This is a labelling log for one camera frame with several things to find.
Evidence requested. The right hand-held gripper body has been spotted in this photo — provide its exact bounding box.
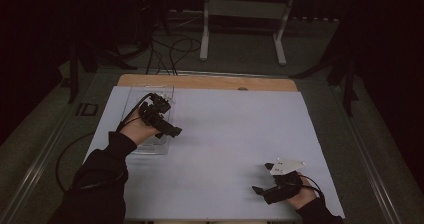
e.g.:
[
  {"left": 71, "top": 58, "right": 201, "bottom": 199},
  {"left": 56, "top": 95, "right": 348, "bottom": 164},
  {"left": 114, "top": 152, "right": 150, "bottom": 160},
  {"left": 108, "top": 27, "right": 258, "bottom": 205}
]
[{"left": 263, "top": 158, "right": 307, "bottom": 205}]

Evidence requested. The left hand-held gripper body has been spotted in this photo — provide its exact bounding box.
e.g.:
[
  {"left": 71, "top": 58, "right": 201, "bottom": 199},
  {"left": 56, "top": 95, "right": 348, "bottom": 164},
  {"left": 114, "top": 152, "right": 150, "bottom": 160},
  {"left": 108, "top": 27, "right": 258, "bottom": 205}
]
[{"left": 138, "top": 98, "right": 184, "bottom": 139}]

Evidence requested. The clear plastic container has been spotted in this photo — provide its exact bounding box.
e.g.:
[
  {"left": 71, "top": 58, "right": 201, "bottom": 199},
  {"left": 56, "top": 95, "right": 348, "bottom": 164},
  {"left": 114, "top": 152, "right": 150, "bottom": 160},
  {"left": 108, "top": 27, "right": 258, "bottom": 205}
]
[{"left": 114, "top": 83, "right": 176, "bottom": 156}]

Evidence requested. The person's right hand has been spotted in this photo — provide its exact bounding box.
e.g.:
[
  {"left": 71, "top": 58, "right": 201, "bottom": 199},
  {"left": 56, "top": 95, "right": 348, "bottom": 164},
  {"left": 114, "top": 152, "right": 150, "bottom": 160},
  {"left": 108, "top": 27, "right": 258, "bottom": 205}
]
[{"left": 286, "top": 172, "right": 320, "bottom": 212}]

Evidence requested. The person's left hand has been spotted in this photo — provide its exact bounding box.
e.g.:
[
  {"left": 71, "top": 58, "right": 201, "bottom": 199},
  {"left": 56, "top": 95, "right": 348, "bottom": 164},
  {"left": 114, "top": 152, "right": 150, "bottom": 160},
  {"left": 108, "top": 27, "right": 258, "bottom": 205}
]
[{"left": 119, "top": 108, "right": 161, "bottom": 147}]

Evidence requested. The white table mat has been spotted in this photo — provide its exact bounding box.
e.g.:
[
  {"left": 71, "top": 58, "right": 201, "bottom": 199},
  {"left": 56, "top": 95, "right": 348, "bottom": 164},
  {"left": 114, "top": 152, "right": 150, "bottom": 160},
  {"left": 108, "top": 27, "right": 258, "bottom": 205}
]
[{"left": 83, "top": 85, "right": 346, "bottom": 222}]

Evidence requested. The dark metal stand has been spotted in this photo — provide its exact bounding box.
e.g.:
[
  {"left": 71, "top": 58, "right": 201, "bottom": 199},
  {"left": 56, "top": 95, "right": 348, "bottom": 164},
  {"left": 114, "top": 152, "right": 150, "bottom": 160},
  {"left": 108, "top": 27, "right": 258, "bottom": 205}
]
[
  {"left": 65, "top": 39, "right": 138, "bottom": 105},
  {"left": 289, "top": 50, "right": 360, "bottom": 118}
]

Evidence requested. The white metal stand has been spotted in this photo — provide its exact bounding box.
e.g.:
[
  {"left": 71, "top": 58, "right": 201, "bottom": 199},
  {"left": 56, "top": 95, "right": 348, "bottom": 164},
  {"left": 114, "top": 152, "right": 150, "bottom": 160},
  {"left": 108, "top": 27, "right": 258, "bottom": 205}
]
[{"left": 199, "top": 0, "right": 298, "bottom": 67}]

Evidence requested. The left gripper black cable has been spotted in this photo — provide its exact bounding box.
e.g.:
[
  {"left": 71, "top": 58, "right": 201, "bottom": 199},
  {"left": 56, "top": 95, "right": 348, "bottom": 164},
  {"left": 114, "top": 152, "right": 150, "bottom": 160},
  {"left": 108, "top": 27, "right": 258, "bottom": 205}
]
[{"left": 114, "top": 92, "right": 156, "bottom": 134}]

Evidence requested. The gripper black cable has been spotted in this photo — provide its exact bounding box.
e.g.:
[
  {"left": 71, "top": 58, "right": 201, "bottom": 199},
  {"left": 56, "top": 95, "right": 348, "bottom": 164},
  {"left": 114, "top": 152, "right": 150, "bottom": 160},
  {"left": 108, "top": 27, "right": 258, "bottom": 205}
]
[
  {"left": 298, "top": 173, "right": 326, "bottom": 202},
  {"left": 114, "top": 92, "right": 156, "bottom": 134}
]

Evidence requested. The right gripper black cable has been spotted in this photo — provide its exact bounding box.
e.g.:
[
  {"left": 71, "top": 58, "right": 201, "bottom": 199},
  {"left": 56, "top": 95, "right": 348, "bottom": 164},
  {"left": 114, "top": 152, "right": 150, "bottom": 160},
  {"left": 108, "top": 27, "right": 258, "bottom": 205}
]
[{"left": 298, "top": 173, "right": 326, "bottom": 202}]

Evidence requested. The black rectangular floor frame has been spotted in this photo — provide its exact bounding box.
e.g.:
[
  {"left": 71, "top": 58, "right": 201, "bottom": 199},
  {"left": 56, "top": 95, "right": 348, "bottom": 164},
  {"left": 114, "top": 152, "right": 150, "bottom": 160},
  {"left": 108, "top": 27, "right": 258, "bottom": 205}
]
[{"left": 75, "top": 102, "right": 100, "bottom": 117}]

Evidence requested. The metal floor rail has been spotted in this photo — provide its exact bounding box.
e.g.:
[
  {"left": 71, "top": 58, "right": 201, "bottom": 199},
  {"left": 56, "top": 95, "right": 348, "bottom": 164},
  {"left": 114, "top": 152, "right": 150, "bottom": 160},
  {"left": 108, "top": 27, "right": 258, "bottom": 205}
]
[
  {"left": 0, "top": 80, "right": 98, "bottom": 224},
  {"left": 328, "top": 80, "right": 406, "bottom": 224}
]

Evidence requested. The long black floor cable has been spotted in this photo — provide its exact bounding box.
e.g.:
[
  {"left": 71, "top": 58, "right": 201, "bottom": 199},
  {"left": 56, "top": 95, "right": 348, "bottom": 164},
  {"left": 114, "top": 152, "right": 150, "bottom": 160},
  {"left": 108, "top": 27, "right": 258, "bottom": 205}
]
[{"left": 54, "top": 132, "right": 96, "bottom": 194}]

